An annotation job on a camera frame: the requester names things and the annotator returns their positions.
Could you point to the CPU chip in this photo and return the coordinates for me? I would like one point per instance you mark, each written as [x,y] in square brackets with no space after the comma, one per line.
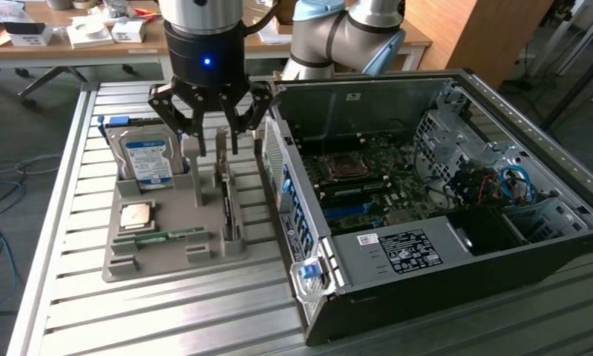
[135,216]

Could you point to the blue expansion slot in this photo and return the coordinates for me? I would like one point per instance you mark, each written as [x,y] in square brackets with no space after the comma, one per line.
[348,212]

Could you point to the wooden cabinet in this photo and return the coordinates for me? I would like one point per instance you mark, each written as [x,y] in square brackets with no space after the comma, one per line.
[489,37]

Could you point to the hard disk in blue carrier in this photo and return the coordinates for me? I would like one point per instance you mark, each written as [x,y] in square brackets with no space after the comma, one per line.
[147,159]

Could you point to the black and white box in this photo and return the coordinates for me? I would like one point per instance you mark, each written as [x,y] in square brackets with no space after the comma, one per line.
[28,35]

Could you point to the green motherboard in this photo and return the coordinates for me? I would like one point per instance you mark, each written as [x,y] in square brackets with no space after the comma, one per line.
[400,193]

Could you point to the silver perforated drive cage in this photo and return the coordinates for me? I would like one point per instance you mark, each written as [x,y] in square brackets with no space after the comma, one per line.
[445,148]

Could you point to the grey power supply unit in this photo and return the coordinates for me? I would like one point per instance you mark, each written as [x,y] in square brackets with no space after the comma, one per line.
[361,256]

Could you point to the green RAM stick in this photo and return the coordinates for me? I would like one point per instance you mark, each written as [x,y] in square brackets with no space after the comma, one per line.
[162,235]

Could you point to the black open PC case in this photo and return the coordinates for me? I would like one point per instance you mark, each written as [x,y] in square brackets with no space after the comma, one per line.
[425,304]

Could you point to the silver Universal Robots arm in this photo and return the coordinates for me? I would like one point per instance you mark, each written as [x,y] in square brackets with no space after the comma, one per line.
[321,33]

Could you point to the clear plastic bag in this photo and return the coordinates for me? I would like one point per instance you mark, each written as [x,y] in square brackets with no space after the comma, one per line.
[4,11]

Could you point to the Nvidia graphics card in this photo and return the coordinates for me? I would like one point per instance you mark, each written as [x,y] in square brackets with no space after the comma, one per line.
[229,207]

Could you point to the white box with tape roll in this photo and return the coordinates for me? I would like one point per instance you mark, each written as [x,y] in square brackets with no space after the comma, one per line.
[90,35]

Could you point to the grey parts rack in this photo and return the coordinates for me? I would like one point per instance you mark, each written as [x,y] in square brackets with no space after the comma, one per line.
[177,215]

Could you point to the black RAM stick with label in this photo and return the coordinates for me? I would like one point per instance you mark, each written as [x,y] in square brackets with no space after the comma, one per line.
[356,189]

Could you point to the blue case latch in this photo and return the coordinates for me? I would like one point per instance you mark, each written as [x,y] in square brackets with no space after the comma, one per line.
[309,270]

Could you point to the small white labelled box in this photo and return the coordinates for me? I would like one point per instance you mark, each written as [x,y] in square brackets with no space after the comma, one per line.
[127,32]

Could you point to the silver disk bay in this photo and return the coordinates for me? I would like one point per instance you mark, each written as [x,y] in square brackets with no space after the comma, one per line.
[544,222]

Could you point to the wooden desk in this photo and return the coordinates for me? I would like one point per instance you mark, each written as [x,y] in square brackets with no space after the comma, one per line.
[54,52]

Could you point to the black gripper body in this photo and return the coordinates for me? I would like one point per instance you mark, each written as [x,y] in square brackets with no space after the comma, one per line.
[207,70]

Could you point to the white paper stack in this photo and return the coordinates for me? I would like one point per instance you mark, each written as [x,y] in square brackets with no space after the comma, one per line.
[274,37]

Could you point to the brown cardboard box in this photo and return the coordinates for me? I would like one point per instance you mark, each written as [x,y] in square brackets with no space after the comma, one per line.
[283,26]

